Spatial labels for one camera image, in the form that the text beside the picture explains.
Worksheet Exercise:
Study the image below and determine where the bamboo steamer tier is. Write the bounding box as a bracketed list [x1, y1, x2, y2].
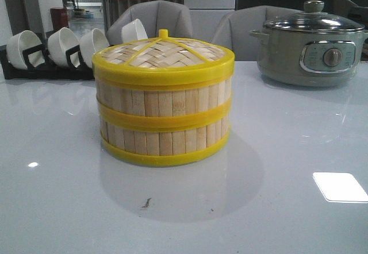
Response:
[100, 114, 230, 167]
[96, 78, 232, 132]

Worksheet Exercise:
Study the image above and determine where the bamboo steamer lid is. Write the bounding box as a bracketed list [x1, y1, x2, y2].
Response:
[92, 29, 235, 91]

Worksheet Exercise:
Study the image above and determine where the white bowl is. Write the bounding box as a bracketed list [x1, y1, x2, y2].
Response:
[48, 27, 79, 68]
[121, 18, 148, 43]
[79, 28, 110, 68]
[6, 30, 41, 70]

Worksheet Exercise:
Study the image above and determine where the right grey chair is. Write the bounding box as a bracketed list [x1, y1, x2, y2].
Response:
[210, 6, 298, 61]

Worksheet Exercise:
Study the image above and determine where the grey chair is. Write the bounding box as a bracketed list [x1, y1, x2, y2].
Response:
[106, 0, 193, 45]
[210, 6, 298, 61]

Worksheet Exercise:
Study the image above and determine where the left grey chair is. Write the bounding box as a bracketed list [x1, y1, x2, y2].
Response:
[106, 0, 193, 45]

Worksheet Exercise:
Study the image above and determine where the white cabinet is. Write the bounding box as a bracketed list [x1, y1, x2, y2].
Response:
[184, 0, 235, 42]

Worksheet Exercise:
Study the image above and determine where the grey-green electric pot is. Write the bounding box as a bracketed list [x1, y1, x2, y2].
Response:
[250, 28, 367, 87]

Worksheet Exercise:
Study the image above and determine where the black bowl rack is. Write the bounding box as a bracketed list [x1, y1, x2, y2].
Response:
[1, 42, 94, 80]

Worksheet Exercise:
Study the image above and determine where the red bin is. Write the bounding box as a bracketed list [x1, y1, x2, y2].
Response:
[50, 7, 69, 32]

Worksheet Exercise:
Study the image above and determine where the glass pot lid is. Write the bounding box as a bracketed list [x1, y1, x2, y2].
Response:
[263, 0, 365, 34]

